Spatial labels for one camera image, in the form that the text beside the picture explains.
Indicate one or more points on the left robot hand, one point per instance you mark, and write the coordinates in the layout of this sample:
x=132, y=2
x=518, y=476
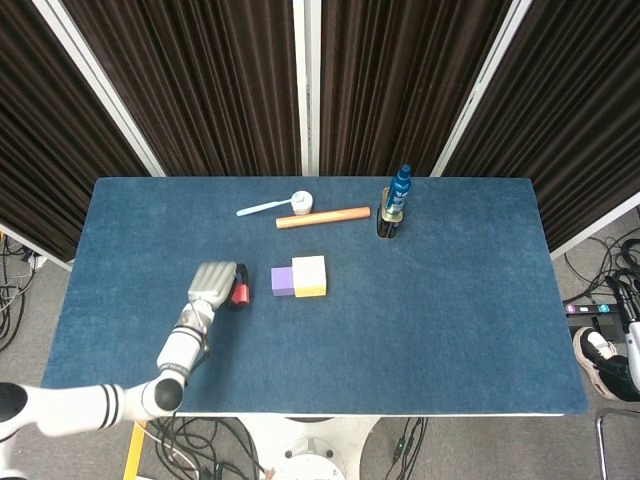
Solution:
x=212, y=282

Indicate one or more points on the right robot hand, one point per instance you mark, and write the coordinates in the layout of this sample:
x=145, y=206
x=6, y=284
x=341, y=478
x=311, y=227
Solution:
x=634, y=345

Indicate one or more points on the small orange red cube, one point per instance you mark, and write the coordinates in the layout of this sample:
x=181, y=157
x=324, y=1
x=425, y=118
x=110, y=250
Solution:
x=240, y=295

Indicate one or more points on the medium purple cube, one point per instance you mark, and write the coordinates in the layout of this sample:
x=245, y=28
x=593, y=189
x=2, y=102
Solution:
x=281, y=280

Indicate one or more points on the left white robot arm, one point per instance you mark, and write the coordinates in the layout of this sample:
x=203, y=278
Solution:
x=180, y=350

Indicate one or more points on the black foot pedal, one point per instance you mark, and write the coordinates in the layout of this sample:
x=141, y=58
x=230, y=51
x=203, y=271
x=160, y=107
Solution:
x=610, y=327

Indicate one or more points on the black trouser leg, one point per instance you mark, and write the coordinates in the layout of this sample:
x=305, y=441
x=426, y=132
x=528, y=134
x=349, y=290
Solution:
x=617, y=377

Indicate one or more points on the white black sneaker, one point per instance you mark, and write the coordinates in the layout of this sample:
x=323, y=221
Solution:
x=587, y=350

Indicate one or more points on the light blue toothbrush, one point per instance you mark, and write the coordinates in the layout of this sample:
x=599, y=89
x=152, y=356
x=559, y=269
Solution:
x=260, y=207

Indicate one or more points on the large white yellow cube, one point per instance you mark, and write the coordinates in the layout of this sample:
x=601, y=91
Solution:
x=309, y=272

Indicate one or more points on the metal chair leg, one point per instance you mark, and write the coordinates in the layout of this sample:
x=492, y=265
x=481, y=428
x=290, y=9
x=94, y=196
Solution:
x=600, y=450

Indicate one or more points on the small white jar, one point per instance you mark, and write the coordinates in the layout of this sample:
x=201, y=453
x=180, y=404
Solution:
x=303, y=204

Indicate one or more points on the wooden rolling pin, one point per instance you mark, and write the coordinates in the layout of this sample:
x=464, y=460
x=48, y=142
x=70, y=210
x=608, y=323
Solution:
x=325, y=217

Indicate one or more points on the yellow floor bar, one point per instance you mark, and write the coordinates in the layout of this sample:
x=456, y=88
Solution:
x=134, y=450

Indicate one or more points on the blue felt table mat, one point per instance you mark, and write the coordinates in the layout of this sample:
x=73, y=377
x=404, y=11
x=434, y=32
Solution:
x=400, y=325

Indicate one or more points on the dark brown curtain panel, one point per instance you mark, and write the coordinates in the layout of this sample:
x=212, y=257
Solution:
x=40, y=150
x=200, y=90
x=575, y=125
x=400, y=85

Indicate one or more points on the blue plastic bottle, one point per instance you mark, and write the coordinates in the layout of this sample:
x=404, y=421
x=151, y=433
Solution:
x=399, y=192

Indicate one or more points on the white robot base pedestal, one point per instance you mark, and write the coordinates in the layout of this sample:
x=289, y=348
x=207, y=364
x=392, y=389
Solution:
x=310, y=450

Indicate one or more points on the white partition frame post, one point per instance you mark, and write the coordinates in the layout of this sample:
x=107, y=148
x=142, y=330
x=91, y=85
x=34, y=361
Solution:
x=480, y=85
x=306, y=85
x=100, y=85

